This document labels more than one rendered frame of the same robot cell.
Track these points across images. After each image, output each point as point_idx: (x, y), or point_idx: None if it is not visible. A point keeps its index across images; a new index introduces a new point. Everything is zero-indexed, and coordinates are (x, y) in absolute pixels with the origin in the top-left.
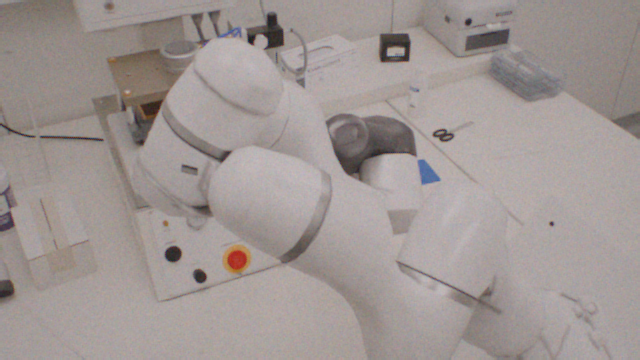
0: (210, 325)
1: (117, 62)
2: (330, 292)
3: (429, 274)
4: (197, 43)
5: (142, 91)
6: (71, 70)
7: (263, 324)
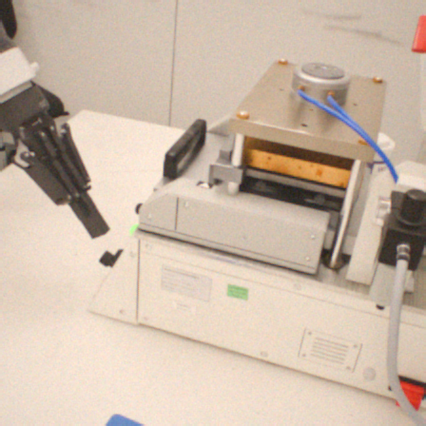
0: (106, 217)
1: (368, 80)
2: (29, 285)
3: None
4: (371, 122)
5: (278, 67)
6: None
7: (64, 236)
